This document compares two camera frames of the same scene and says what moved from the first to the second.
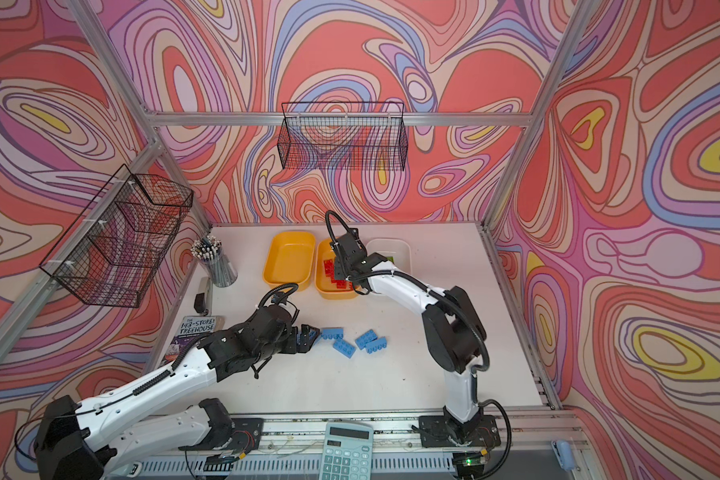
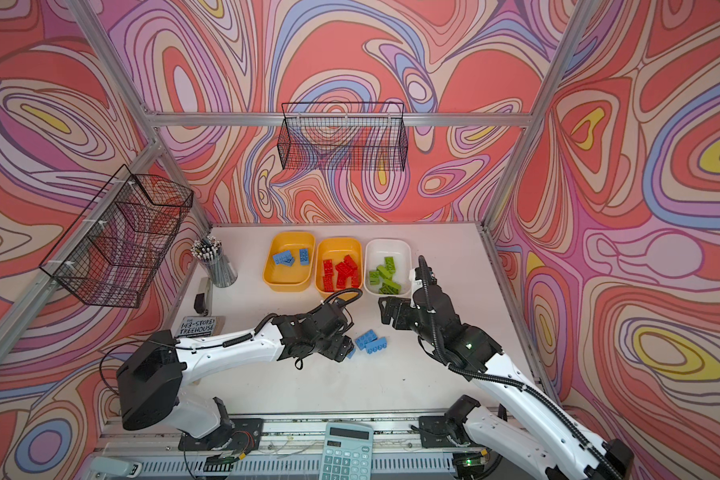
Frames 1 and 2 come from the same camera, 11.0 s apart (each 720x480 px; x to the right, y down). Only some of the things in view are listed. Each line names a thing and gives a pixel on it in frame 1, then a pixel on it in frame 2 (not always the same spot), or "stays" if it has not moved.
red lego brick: [341, 283] -> [328, 284]
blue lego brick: [376, 345] stays
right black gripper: [339, 268] -> [403, 306]
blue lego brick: [362, 340] stays
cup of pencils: [209, 250] stays
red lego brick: [329, 266] stays
